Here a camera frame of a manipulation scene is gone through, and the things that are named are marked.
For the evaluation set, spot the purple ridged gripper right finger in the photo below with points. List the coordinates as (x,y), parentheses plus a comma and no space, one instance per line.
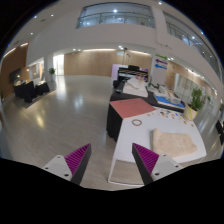
(152,166)

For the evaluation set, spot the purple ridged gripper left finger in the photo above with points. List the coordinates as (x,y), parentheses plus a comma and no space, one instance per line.
(72,166)

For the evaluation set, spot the beige folded towel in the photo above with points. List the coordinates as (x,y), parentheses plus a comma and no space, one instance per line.
(172,144)

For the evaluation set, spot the pink table mat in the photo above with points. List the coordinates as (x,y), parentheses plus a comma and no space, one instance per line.
(132,107)

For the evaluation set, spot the blue mat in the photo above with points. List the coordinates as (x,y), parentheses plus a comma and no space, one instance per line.
(164,101)

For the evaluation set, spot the potted green plant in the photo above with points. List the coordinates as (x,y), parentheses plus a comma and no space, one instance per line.
(196,104)

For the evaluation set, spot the white cloth pile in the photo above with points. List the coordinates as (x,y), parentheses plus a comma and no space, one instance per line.
(135,87)

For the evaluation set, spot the black draped table left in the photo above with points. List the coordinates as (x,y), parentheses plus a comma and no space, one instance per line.
(28,91)

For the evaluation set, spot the black piano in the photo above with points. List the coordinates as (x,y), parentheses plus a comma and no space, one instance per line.
(126,73)

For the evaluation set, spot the small potted plant far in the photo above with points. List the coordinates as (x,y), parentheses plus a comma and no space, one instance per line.
(52,74)

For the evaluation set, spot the direction sign pillar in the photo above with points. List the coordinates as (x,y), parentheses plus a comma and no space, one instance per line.
(158,69)

